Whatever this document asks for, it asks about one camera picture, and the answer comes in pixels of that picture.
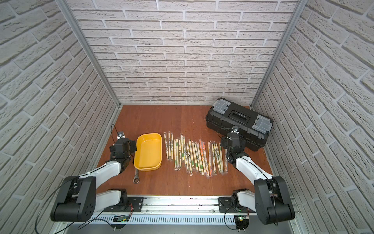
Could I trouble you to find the red striped chopsticks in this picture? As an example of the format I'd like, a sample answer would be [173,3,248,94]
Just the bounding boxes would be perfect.
[208,141,213,177]

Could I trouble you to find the white sleeve chopsticks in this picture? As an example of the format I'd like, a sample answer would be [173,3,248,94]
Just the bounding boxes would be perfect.
[191,142,199,173]

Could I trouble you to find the panda print chopsticks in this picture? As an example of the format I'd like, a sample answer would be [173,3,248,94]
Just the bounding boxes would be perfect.
[163,132,170,160]

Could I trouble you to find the green panda chopsticks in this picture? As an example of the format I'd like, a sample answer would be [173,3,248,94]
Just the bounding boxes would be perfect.
[168,132,174,161]

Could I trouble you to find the green label chopsticks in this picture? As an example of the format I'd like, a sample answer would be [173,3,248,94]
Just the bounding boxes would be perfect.
[174,138,180,171]

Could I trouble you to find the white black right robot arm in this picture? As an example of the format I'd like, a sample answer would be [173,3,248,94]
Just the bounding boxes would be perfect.
[221,132,295,225]

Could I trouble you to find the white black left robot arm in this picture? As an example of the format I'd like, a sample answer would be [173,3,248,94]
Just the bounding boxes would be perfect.
[50,138,136,222]

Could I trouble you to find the yellow plastic storage box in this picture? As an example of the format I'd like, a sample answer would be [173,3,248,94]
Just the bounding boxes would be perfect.
[134,133,162,172]

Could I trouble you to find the black plastic toolbox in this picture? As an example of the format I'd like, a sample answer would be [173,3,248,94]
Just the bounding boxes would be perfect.
[206,97,274,151]

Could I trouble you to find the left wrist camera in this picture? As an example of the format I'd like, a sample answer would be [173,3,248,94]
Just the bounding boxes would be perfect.
[117,132,125,139]

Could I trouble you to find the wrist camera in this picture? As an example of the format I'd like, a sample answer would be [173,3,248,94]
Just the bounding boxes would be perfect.
[231,126,239,134]
[117,132,125,139]

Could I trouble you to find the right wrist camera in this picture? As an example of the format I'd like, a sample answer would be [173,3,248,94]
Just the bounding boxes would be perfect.
[231,126,239,134]

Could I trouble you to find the aluminium mounting rail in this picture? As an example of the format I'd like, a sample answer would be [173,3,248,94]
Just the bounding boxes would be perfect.
[79,196,262,229]

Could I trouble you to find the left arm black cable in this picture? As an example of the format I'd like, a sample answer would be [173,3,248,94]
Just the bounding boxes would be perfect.
[34,175,77,234]

